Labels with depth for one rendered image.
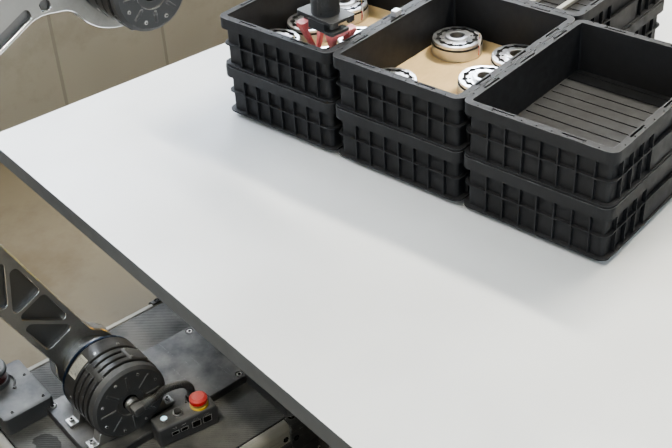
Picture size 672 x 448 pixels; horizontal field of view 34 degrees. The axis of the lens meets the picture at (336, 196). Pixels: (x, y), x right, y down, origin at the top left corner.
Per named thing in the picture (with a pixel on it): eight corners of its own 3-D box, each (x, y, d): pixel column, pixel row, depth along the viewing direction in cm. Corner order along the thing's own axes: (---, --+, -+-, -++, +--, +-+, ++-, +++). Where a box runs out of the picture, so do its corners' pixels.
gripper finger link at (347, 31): (334, 49, 225) (332, 6, 220) (358, 60, 221) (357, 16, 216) (309, 60, 222) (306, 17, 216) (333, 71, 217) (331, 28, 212)
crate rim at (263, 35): (328, 66, 210) (328, 54, 209) (217, 26, 227) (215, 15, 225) (452, -7, 234) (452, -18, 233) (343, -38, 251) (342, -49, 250)
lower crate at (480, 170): (604, 270, 188) (610, 212, 181) (458, 209, 205) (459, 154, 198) (708, 166, 213) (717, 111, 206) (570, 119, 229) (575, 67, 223)
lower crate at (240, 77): (334, 158, 222) (331, 105, 215) (227, 114, 238) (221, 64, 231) (451, 79, 246) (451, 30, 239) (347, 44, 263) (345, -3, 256)
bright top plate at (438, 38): (463, 55, 222) (463, 52, 221) (422, 42, 227) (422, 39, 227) (491, 36, 228) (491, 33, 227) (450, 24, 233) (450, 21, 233)
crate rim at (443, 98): (459, 112, 193) (459, 100, 192) (328, 66, 210) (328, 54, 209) (578, 28, 218) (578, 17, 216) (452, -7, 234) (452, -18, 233)
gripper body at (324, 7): (320, 7, 223) (318, -28, 219) (355, 22, 216) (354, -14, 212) (296, 17, 219) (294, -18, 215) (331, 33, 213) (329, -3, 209)
